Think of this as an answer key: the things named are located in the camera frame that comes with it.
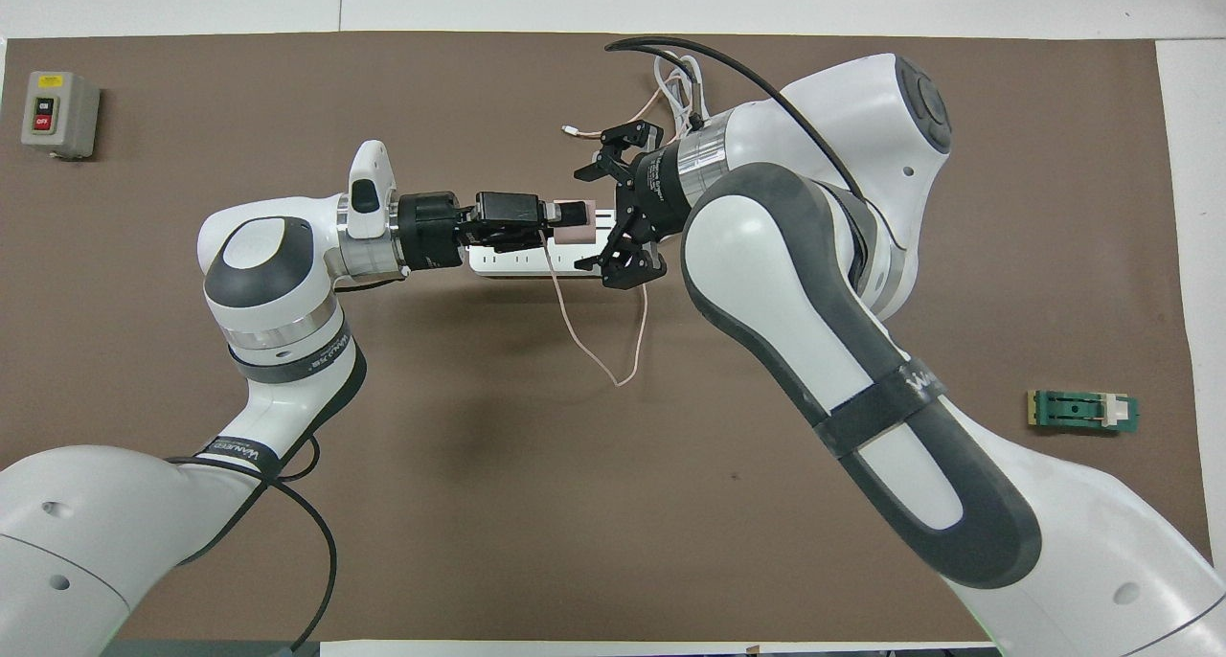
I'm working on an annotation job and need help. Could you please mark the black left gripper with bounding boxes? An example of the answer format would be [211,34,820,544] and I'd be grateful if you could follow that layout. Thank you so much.
[397,192,547,273]

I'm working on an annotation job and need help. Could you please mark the green knife switch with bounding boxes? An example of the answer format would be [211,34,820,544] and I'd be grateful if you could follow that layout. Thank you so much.
[1027,389,1141,436]

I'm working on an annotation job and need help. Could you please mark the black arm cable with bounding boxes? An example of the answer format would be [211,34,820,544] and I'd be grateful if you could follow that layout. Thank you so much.
[168,427,338,653]
[603,36,868,208]

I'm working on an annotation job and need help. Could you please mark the white power strip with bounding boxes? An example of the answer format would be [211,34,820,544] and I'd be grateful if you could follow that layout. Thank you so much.
[467,209,624,280]

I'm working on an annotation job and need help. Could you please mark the grey push-button switch box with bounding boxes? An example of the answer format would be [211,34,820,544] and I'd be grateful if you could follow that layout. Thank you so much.
[21,71,102,160]

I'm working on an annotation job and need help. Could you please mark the pink charger block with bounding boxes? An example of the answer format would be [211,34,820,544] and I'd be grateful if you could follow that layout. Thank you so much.
[557,200,599,246]

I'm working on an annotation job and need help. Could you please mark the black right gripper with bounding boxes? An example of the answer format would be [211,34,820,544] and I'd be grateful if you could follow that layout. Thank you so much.
[542,121,692,289]

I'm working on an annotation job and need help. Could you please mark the pink charging cable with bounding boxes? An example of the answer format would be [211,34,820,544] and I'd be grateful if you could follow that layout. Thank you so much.
[541,63,705,388]

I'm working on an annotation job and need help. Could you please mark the brown table mat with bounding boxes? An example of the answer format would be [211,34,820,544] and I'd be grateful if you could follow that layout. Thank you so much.
[0,33,1210,644]

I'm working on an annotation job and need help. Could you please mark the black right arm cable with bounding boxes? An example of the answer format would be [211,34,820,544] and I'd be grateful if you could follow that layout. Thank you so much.
[603,36,868,208]

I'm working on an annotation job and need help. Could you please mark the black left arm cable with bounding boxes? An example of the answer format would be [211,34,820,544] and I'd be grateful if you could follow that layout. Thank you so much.
[168,427,338,653]

